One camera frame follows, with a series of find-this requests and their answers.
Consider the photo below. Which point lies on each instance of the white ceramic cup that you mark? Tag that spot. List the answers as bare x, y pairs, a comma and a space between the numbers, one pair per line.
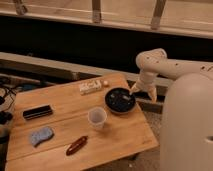
97, 117

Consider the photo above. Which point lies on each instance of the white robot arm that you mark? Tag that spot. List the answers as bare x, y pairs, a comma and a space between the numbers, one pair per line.
186, 138

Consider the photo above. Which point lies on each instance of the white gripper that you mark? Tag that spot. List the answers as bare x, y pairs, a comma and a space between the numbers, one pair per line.
146, 83

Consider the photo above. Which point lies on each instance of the wooden folding table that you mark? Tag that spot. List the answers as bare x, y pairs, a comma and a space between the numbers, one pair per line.
121, 136

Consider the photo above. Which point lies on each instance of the dark ceramic bowl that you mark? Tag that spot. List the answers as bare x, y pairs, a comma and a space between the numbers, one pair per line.
119, 100

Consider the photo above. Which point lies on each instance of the reddish brown oblong object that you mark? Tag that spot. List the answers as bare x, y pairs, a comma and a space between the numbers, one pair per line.
77, 145

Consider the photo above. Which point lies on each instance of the white rectangular box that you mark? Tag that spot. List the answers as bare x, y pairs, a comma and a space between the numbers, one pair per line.
90, 86

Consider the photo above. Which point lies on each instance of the black rectangular case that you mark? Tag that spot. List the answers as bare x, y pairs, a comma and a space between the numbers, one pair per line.
37, 112

